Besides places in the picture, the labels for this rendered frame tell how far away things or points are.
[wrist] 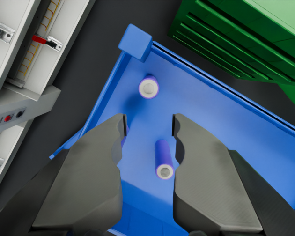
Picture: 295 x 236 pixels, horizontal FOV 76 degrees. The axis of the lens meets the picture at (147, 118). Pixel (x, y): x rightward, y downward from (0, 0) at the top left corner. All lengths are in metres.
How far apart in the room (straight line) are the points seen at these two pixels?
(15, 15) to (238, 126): 0.41
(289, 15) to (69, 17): 0.50
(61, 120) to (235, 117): 0.68
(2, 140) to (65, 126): 0.20
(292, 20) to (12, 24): 0.46
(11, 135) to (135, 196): 0.55
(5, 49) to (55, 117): 0.42
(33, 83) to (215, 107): 0.54
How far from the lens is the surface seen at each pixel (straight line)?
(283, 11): 0.37
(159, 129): 0.24
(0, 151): 0.79
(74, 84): 0.77
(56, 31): 0.62
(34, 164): 0.94
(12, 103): 0.57
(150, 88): 0.16
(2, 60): 0.47
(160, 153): 0.20
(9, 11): 0.45
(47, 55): 0.64
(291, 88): 0.80
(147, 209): 0.30
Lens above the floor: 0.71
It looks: 75 degrees down
